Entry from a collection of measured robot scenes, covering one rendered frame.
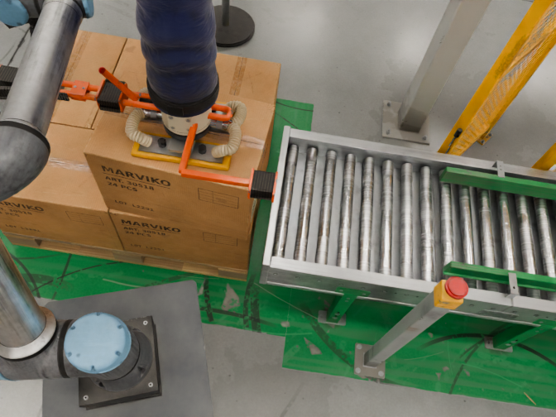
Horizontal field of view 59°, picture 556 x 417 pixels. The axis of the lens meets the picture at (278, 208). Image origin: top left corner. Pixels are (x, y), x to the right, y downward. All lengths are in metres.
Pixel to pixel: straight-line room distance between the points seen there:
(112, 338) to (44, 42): 0.71
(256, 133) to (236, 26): 1.85
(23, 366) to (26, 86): 0.69
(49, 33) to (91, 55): 1.50
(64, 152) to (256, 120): 0.92
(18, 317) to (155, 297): 0.58
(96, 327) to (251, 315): 1.26
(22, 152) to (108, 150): 0.87
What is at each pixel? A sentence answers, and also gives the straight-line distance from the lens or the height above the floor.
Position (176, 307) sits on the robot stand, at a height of 0.75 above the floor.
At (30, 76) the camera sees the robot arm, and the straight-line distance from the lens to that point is 1.12.
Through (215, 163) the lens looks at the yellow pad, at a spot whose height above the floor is 0.97.
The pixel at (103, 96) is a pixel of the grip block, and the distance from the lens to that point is 1.78.
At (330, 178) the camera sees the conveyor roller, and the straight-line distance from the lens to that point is 2.24.
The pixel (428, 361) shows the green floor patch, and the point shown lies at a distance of 2.63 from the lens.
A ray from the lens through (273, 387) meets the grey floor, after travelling 2.43.
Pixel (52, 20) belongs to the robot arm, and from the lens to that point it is 1.27.
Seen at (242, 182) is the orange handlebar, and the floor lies 1.09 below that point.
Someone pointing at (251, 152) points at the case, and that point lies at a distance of 1.78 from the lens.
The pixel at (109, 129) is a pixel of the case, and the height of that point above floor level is 0.94.
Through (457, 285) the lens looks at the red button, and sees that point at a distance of 1.60.
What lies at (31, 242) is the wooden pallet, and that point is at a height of 0.07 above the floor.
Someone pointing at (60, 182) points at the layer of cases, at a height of 0.54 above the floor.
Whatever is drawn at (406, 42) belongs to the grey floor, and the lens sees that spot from 3.80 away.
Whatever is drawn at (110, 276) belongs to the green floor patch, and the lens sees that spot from 2.63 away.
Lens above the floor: 2.40
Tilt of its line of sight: 61 degrees down
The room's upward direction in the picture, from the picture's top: 11 degrees clockwise
